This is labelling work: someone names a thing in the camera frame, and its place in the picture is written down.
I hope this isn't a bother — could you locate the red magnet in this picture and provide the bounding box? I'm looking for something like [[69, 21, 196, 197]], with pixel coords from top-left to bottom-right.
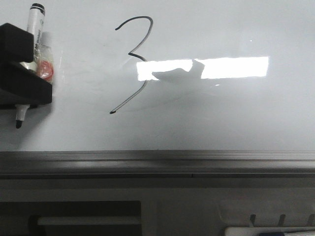
[[36, 31, 54, 84]]

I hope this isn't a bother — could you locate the white black whiteboard marker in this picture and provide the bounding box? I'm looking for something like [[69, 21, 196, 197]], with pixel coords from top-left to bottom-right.
[[15, 3, 45, 129]]

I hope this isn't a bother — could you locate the white whiteboard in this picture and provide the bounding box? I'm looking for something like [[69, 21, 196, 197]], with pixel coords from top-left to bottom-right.
[[0, 0, 315, 151]]

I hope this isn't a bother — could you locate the white eraser tray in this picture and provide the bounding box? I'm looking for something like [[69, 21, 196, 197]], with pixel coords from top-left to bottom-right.
[[218, 200, 315, 236]]

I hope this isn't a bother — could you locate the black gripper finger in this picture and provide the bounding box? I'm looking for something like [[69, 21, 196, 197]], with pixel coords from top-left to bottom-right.
[[0, 62, 52, 108], [0, 23, 34, 62]]

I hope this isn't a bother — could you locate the grey aluminium whiteboard frame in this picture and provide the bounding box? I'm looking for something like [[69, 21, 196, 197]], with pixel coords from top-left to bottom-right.
[[0, 150, 315, 179]]

